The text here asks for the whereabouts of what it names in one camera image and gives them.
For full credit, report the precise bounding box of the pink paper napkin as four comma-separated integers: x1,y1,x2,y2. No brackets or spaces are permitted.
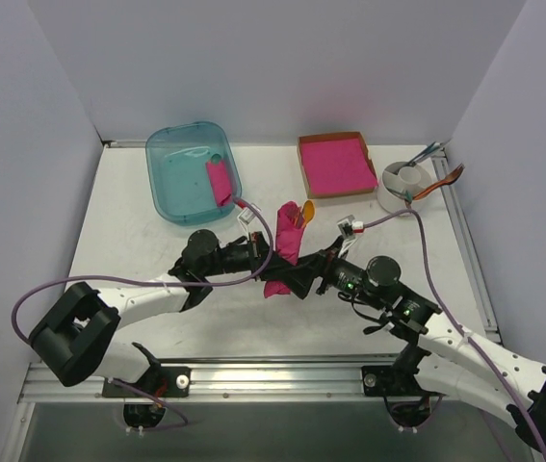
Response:
263,201,304,298

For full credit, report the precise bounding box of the orange plastic spoon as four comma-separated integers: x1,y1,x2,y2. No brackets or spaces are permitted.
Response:
297,200,315,228

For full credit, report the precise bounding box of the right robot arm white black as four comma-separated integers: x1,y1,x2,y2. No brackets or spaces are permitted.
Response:
281,251,546,453

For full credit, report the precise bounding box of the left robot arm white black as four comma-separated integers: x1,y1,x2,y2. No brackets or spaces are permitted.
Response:
28,227,304,396

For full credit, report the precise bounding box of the rolled pink napkin in bin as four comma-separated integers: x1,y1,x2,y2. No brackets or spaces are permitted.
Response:
206,161,234,207

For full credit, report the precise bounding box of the pink napkin stack in tray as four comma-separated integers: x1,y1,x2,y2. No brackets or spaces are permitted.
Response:
299,137,376,194

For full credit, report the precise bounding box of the brown cardboard napkin tray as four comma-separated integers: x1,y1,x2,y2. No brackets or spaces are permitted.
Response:
297,130,378,200

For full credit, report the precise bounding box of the white utensil holder cup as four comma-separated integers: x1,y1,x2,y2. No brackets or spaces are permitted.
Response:
377,162,433,213

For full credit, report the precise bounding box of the teal transparent plastic bin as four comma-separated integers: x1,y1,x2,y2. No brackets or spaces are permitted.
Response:
145,121,242,226

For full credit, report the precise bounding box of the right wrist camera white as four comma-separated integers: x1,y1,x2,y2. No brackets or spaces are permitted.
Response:
337,215,365,241

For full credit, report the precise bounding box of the aluminium right side rail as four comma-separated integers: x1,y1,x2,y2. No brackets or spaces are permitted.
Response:
430,153,512,360

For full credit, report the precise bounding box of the aluminium front rail frame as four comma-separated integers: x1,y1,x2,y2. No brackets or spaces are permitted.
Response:
0,353,536,462

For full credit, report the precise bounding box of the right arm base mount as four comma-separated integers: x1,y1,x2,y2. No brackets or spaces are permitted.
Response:
361,365,444,434

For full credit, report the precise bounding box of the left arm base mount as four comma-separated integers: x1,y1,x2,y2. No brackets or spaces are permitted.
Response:
101,366,192,435

